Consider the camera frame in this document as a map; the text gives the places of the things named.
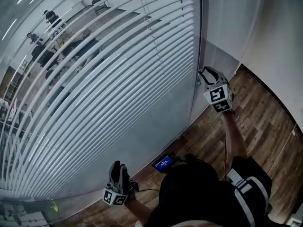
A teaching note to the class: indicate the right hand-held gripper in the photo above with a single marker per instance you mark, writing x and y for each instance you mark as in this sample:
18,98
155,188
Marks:
220,97

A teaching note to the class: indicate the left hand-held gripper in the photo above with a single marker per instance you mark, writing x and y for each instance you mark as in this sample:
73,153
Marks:
114,196

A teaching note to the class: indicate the person's right forearm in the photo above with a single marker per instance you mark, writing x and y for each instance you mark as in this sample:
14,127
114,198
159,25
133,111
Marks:
233,136

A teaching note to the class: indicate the person's left forearm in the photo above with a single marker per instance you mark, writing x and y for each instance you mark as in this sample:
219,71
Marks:
137,208

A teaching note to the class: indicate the small black chest monitor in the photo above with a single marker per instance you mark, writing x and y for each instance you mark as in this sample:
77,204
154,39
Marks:
163,163

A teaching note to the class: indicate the person's black shirt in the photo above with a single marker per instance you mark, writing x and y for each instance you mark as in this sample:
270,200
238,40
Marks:
189,197

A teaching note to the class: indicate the black office chair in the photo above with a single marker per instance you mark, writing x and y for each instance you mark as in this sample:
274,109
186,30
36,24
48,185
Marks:
43,57
56,91

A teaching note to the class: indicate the black folding chair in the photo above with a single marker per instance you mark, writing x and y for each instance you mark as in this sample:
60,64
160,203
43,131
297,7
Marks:
100,5

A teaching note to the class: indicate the black mounted camera box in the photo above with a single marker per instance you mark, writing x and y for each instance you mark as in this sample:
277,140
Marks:
135,186

